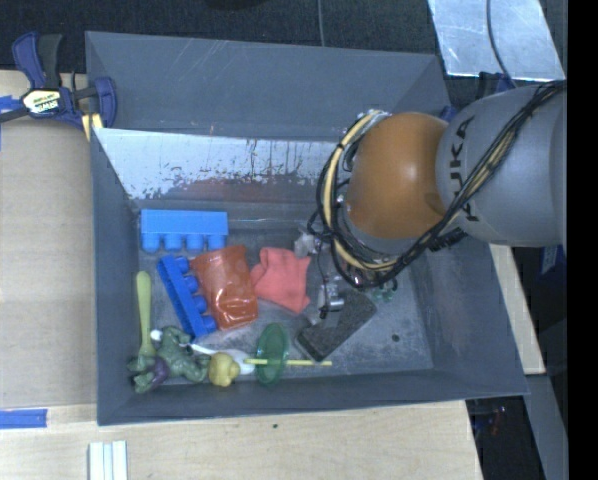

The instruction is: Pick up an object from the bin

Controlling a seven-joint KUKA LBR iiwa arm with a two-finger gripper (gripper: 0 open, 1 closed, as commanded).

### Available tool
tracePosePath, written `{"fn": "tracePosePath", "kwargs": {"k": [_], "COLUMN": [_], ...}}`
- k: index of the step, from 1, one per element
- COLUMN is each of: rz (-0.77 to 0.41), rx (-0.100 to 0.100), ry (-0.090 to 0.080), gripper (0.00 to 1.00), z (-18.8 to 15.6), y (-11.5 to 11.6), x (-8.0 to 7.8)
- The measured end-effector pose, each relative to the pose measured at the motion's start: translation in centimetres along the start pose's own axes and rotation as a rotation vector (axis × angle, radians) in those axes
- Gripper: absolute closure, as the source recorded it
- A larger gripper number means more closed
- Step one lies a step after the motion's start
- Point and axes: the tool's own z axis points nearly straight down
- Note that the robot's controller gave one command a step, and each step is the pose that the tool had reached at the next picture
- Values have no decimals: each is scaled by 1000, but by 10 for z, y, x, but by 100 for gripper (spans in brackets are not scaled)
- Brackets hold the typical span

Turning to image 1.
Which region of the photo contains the dark grey sponge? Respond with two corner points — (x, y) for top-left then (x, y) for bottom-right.
(295, 289), (379, 363)

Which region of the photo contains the salmon pink cloth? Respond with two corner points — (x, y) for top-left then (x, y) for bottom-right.
(249, 246), (313, 315)

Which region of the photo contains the green disc on yellow stick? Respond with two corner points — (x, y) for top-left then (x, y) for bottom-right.
(243, 322), (334, 387)

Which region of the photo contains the orange clear plastic cup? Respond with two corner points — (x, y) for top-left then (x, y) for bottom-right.
(189, 244), (260, 332)

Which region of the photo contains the yellow toy figure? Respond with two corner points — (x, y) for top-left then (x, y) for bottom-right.
(207, 351), (242, 389)

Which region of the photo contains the blue toy building block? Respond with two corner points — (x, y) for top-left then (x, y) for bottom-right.
(155, 254), (219, 340)
(139, 208), (230, 254)

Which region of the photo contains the grey metal bin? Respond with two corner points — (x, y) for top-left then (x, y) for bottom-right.
(83, 30), (531, 427)

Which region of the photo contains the green toy figure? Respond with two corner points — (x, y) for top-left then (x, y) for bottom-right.
(125, 324), (212, 395)

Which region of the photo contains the yellow-green plastic spoon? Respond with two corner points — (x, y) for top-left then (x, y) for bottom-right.
(135, 269), (157, 360)

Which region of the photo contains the pale wood board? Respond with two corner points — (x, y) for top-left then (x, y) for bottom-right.
(0, 120), (99, 411)

